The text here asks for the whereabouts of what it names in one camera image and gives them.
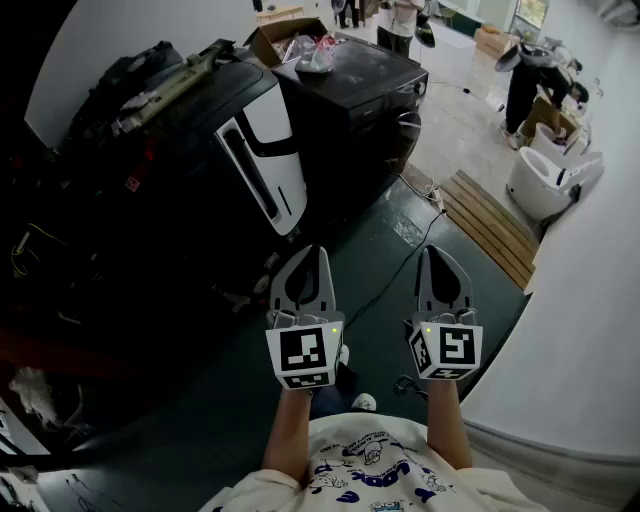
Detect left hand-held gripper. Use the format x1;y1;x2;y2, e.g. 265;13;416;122
264;244;347;392

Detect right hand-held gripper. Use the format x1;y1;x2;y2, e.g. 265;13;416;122
403;244;485;383

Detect person's right forearm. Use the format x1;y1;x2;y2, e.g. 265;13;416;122
424;377;474;472

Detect person's left forearm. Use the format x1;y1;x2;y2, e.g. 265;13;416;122
261;385;315;490

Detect open cardboard box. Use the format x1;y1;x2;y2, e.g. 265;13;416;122
243;16;330;69

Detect dark green floor mat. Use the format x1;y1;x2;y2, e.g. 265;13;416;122
49;175;532;512

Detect wooden slat pallet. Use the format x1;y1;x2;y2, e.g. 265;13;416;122
438;168;542;292

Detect person's blue jeans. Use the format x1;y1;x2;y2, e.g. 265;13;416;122
310;360;362;422

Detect large white black appliance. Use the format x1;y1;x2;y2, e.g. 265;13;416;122
58;42;309;244

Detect person's cream printed shirt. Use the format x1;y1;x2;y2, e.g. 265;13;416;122
198;411;551;512

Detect brown cardboard box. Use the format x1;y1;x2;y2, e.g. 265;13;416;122
472;25;517;61
518;93;582;147

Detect black washing machine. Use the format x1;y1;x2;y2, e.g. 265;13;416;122
271;32;431;224

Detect clear plastic bag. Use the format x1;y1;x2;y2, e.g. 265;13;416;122
293;33;337;76

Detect olive green long tool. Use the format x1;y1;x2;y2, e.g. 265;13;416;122
110;38;237;137

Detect black bag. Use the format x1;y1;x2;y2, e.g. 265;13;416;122
63;40;185;147

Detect crumpled white plastic bag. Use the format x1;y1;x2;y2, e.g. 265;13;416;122
7;365;84;432

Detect white cable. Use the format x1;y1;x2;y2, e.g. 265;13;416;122
393;168;442;202

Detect yellow wire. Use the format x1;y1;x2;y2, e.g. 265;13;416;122
8;221;68;279

